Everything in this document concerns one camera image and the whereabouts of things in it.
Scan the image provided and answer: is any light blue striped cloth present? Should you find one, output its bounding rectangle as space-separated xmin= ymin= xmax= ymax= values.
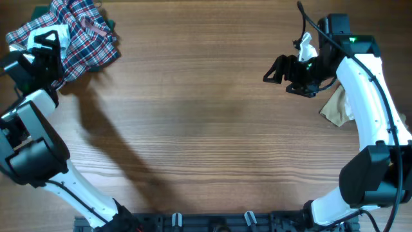
xmin=26 ymin=24 xmax=71 ymax=61

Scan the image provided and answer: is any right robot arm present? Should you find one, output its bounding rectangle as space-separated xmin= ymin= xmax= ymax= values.
xmin=263 ymin=34 xmax=411 ymax=229

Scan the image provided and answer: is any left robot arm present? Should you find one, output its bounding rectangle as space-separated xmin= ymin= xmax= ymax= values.
xmin=1 ymin=30 xmax=143 ymax=231

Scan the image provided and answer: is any dark green folded cloth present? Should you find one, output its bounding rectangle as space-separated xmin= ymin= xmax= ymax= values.
xmin=30 ymin=5 xmax=116 ymax=73

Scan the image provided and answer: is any plaid red blue cloth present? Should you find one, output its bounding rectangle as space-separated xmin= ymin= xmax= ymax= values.
xmin=6 ymin=0 xmax=120 ymax=88

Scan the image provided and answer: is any beige white crumpled garment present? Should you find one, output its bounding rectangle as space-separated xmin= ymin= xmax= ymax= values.
xmin=319 ymin=84 xmax=355 ymax=127

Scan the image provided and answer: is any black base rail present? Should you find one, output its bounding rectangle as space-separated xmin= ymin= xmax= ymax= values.
xmin=73 ymin=211 xmax=360 ymax=232

